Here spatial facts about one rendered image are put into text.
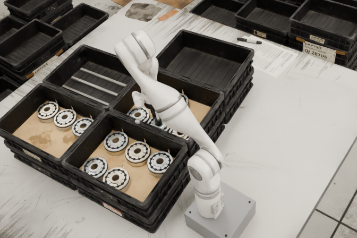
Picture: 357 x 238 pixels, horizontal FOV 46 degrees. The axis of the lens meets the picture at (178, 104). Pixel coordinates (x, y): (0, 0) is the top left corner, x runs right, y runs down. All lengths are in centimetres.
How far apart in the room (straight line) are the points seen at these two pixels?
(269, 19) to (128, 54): 195
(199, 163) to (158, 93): 25
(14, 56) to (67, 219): 152
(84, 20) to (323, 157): 213
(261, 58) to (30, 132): 120
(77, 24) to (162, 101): 213
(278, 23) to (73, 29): 149
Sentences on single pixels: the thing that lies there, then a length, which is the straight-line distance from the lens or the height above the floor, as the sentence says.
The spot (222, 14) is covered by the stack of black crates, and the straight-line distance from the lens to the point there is 330.
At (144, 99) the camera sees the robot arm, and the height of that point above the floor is 101.
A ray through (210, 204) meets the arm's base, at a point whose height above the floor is 90.
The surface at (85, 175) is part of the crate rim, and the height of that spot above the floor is 93.
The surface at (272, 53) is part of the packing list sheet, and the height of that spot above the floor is 70.
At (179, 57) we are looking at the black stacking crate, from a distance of 209.
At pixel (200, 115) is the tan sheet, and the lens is 180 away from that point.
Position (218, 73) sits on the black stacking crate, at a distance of 198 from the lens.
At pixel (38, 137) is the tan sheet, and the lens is 192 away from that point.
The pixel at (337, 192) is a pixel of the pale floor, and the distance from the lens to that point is 260.
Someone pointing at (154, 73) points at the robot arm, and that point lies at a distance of 154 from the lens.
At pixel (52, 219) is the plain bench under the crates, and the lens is 182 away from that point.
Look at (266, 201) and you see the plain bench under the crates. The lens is 171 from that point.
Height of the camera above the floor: 219
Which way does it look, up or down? 47 degrees down
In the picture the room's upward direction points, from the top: 10 degrees counter-clockwise
